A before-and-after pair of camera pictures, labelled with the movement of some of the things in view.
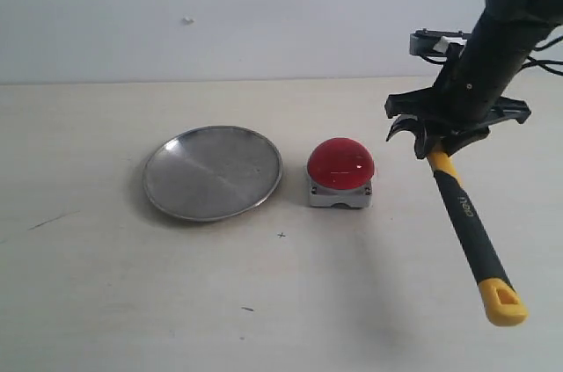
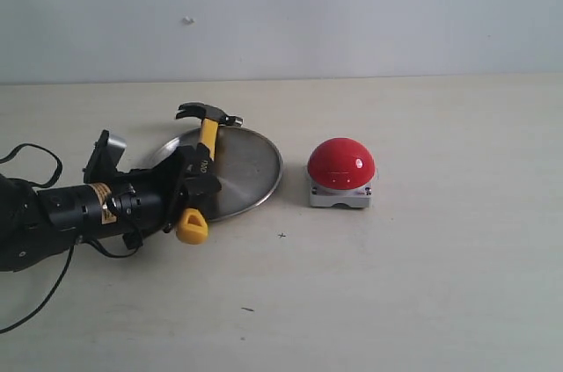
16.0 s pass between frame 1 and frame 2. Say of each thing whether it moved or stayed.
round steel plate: stayed
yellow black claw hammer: moved
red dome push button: stayed
